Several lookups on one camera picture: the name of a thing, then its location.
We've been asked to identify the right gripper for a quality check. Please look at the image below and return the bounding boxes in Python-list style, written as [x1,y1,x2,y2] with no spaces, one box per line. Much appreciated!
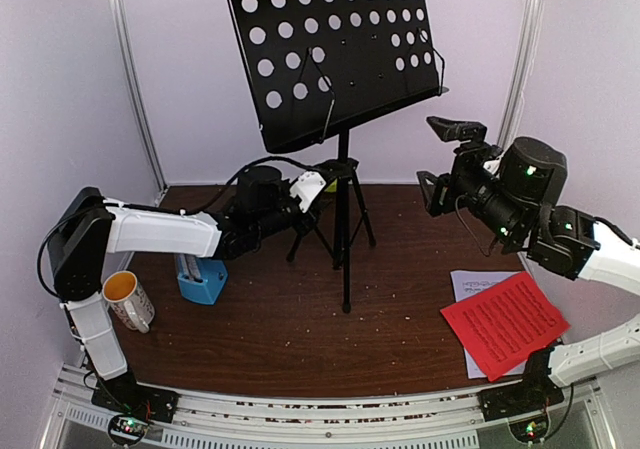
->
[417,116,528,247]

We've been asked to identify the black music stand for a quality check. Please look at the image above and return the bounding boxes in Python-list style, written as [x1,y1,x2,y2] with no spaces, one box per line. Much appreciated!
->
[220,0,451,315]

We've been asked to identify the red sheet music paper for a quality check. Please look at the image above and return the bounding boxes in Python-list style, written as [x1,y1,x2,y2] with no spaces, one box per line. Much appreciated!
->
[441,271,570,382]

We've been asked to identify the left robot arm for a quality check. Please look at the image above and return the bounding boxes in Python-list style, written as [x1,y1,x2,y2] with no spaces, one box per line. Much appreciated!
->
[37,165,332,413]

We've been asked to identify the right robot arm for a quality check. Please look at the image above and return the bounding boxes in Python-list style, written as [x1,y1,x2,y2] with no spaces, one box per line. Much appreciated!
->
[417,116,639,411]

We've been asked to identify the blue metronome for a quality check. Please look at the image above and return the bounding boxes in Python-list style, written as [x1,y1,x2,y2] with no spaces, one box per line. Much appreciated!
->
[175,254,228,305]

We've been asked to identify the white sheet music paper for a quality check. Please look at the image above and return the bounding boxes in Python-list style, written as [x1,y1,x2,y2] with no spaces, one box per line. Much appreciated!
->
[450,270,518,379]

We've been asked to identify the white patterned mug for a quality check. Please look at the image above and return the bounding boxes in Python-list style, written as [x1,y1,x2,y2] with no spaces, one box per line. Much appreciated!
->
[102,271,156,334]

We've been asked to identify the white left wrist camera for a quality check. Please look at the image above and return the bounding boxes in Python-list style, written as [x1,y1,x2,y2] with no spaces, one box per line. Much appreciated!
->
[289,171,327,213]

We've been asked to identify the right aluminium corner post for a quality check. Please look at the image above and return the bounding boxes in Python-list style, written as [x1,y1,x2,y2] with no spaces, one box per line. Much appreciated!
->
[498,0,544,149]

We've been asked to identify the aluminium corner post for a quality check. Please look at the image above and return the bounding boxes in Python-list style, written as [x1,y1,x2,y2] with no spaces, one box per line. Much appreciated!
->
[498,0,544,149]
[108,0,168,193]

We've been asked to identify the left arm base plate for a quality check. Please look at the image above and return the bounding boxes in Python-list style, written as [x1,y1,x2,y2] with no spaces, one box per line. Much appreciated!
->
[91,373,179,448]

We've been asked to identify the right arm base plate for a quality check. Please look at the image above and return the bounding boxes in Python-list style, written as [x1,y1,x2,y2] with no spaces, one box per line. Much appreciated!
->
[478,381,568,446]

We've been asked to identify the left aluminium corner post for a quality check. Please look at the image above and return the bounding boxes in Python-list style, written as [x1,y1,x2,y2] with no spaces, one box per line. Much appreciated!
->
[108,0,168,193]

